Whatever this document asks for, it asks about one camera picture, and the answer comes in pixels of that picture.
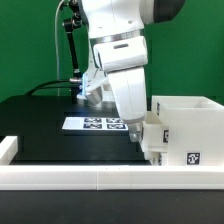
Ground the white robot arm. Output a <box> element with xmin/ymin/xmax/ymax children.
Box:
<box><xmin>69</xmin><ymin>0</ymin><xmax>185</xmax><ymax>142</ymax></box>

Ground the black cable hose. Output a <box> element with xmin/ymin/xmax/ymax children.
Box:
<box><xmin>23</xmin><ymin>18</ymin><xmax>84</xmax><ymax>98</ymax></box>

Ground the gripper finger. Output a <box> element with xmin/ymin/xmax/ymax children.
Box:
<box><xmin>128</xmin><ymin>123</ymin><xmax>142</xmax><ymax>142</ymax></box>

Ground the white drawer cabinet frame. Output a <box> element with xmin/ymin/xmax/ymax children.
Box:
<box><xmin>151</xmin><ymin>96</ymin><xmax>224</xmax><ymax>166</ymax></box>

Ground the white fence rail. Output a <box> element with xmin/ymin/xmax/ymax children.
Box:
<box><xmin>0</xmin><ymin>136</ymin><xmax>18</xmax><ymax>165</ymax></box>
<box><xmin>0</xmin><ymin>165</ymin><xmax>224</xmax><ymax>190</ymax></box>

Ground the white left fence rail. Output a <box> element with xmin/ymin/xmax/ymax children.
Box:
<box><xmin>0</xmin><ymin>136</ymin><xmax>18</xmax><ymax>165</ymax></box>

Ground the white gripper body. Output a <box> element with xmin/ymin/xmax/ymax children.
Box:
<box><xmin>93</xmin><ymin>36</ymin><xmax>148</xmax><ymax>124</ymax></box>

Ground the white front drawer box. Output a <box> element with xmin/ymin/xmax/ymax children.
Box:
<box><xmin>146</xmin><ymin>152</ymin><xmax>167</xmax><ymax>166</ymax></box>

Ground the white drawer box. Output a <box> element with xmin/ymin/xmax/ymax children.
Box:
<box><xmin>146</xmin><ymin>152</ymin><xmax>167</xmax><ymax>166</ymax></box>
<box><xmin>141</xmin><ymin>111</ymin><xmax>169</xmax><ymax>153</ymax></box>

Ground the white front fence rail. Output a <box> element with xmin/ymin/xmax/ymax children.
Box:
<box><xmin>0</xmin><ymin>165</ymin><xmax>224</xmax><ymax>190</ymax></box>

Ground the white marker sheet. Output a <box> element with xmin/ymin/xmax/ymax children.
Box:
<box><xmin>62</xmin><ymin>117</ymin><xmax>128</xmax><ymax>131</ymax></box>

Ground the grey thin cable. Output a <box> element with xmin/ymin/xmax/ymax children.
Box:
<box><xmin>54</xmin><ymin>0</ymin><xmax>65</xmax><ymax>98</ymax></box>

